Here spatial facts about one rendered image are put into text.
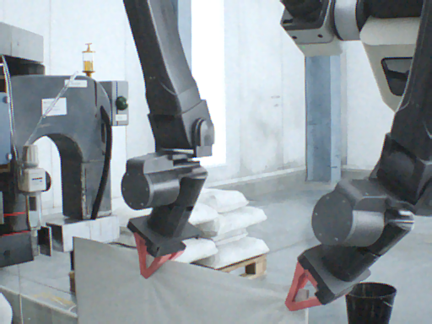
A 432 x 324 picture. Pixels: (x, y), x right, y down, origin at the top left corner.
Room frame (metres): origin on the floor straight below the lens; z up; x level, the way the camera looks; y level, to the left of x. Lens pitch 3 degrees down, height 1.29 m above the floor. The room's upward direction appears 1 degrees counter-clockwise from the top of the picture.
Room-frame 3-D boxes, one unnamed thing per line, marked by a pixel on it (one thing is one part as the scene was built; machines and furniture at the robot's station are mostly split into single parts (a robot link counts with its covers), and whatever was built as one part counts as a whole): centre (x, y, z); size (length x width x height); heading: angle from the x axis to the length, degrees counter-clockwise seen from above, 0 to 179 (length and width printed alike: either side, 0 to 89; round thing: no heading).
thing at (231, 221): (4.52, -0.02, 0.44); 0.68 x 0.44 x 0.15; 141
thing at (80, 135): (1.24, 0.39, 1.21); 0.30 x 0.25 x 0.30; 51
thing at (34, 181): (1.05, 0.31, 1.14); 0.05 x 0.04 x 0.16; 141
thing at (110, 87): (1.29, 0.21, 1.29); 0.08 x 0.05 x 0.09; 51
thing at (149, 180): (0.89, 0.07, 1.21); 0.11 x 0.09 x 0.12; 141
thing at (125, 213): (4.04, 0.33, 0.56); 0.66 x 0.42 x 0.15; 141
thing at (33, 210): (1.05, 0.31, 1.11); 0.03 x 0.03 x 0.06
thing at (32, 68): (1.17, 0.36, 1.35); 0.09 x 0.09 x 0.03
